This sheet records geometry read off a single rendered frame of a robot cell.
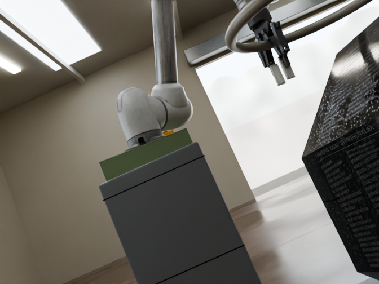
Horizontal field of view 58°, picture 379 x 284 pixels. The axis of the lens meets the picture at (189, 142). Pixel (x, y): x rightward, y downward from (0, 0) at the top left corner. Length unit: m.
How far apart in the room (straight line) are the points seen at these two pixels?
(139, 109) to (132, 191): 0.35
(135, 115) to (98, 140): 6.34
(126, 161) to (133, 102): 0.25
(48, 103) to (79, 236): 3.01
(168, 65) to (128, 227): 0.74
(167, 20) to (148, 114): 0.44
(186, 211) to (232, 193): 6.07
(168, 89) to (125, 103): 0.22
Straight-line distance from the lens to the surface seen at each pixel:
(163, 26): 1.60
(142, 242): 1.26
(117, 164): 1.34
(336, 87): 1.02
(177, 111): 1.55
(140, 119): 1.40
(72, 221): 7.90
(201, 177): 1.22
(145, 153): 1.32
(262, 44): 1.10
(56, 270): 8.17
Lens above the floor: 0.64
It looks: 8 degrees up
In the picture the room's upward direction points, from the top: 24 degrees counter-clockwise
